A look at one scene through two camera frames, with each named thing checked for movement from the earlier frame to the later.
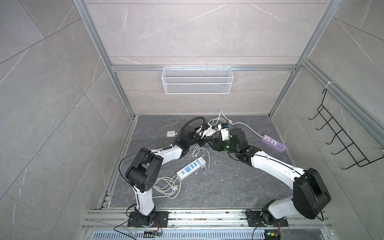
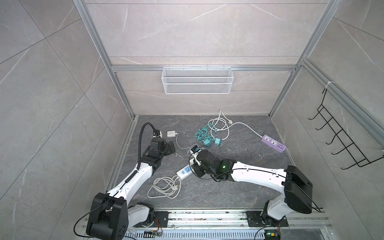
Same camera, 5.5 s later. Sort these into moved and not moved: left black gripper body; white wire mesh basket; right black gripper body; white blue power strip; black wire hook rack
Moved: right black gripper body; left black gripper body
Not moved: black wire hook rack; white blue power strip; white wire mesh basket
